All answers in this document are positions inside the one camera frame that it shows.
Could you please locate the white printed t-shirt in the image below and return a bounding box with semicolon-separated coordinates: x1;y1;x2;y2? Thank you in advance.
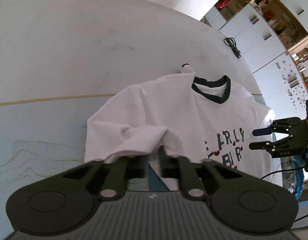
85;64;275;178

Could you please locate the white cabinet row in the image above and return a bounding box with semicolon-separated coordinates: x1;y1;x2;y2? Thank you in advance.
203;0;308;119

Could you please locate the black coiled cable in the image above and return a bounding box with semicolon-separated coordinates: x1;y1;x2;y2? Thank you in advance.
223;36;242;59

